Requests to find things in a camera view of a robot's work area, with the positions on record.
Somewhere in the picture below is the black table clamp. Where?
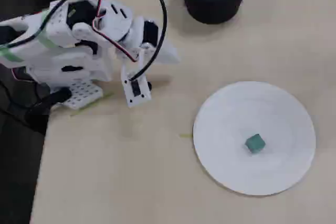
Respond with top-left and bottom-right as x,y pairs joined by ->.
25,87 -> 73,136

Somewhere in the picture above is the red and white wire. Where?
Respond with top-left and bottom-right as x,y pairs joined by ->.
91,0 -> 139,63

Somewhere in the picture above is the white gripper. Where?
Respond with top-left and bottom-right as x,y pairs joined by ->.
122,16 -> 181,65

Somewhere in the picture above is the white paper plate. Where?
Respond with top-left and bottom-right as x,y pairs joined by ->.
193,81 -> 317,196

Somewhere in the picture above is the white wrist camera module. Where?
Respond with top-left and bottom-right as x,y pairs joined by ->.
120,63 -> 153,108

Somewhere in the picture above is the long green tape strip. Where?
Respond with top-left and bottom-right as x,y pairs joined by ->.
70,92 -> 115,116

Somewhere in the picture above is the wide green tape band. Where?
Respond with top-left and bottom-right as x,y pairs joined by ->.
39,10 -> 58,49

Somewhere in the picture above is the white perforated base plate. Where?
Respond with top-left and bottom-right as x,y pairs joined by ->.
61,80 -> 103,111

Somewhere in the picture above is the narrow green tape band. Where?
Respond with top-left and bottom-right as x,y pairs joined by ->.
0,48 -> 22,63

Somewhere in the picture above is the thin black cable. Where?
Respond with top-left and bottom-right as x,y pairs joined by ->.
0,81 -> 32,120

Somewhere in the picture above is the green cube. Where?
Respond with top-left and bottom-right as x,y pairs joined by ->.
245,134 -> 266,154

